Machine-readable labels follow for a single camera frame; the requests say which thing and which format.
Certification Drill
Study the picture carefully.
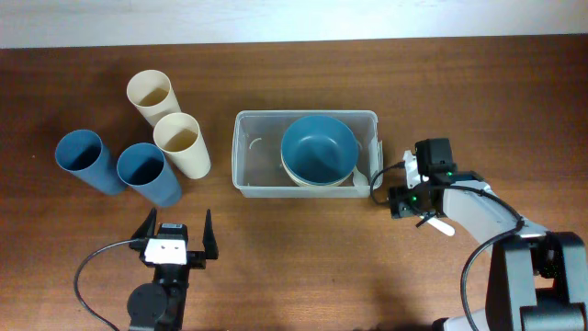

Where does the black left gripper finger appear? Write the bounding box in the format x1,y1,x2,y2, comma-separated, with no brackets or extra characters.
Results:
129,208,157,251
202,209,219,260

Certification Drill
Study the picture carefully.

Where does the white plastic fork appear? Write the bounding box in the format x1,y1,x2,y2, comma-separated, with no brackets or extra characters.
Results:
426,217,456,236

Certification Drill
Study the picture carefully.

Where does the white plastic spoon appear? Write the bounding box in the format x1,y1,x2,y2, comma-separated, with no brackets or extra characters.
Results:
352,166,369,187

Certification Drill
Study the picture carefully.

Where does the blue bowl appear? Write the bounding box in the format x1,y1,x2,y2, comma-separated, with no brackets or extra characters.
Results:
280,115,360,183

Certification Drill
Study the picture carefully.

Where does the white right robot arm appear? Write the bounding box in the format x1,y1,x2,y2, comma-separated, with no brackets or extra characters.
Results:
389,138,587,331

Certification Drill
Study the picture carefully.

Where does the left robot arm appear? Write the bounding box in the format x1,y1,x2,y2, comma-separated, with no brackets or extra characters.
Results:
127,209,219,330

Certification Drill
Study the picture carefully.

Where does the clear plastic storage container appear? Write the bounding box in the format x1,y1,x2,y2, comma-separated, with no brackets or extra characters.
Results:
232,109,383,199

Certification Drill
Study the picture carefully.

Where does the blue cup right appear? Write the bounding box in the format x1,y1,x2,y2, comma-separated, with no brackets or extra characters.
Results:
117,143,182,207

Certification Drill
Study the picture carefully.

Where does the blue cup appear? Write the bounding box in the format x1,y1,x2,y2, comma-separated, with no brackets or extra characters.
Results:
117,143,182,207
55,129,127,196

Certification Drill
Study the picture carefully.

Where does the cream cup front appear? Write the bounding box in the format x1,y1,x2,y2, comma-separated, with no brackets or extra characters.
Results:
153,112,211,179

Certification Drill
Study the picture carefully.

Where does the cream cup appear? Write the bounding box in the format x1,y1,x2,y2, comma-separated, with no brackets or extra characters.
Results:
126,70,181,127
153,112,211,179

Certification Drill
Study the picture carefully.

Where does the blue cup left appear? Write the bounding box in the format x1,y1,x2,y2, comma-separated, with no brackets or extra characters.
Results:
55,129,127,196

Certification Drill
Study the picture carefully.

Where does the cream cup rear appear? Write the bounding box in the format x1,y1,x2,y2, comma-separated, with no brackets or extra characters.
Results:
126,70,181,127

